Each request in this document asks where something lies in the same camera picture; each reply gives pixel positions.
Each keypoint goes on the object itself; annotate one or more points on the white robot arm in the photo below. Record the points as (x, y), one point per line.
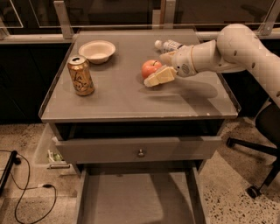
(236, 48)

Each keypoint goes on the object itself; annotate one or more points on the grey open middle drawer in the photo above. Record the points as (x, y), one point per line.
(140, 196)

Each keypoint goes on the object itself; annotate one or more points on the grey drawer cabinet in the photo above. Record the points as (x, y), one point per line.
(122, 107)

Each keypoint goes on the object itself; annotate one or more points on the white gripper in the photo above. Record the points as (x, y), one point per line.
(182, 60)

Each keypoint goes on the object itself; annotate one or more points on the black flat device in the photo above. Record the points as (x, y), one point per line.
(7, 170)

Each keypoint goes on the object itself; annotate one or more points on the grey top drawer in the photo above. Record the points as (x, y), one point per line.
(119, 150)

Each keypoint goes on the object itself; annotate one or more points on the clear plastic storage bin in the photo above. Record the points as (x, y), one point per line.
(48, 157)

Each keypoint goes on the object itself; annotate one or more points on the red apple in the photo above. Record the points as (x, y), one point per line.
(150, 67)

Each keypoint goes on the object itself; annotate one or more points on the metal window frame rail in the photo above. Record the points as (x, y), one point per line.
(61, 21)

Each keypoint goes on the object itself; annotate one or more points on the black office chair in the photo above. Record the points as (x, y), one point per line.
(267, 123)

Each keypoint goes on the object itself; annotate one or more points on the white paper bowl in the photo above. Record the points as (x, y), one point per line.
(97, 51)

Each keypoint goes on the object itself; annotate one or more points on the clear plastic water bottle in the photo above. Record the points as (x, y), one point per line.
(167, 46)

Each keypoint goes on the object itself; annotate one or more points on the gold soda can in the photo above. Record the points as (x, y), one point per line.
(78, 68)

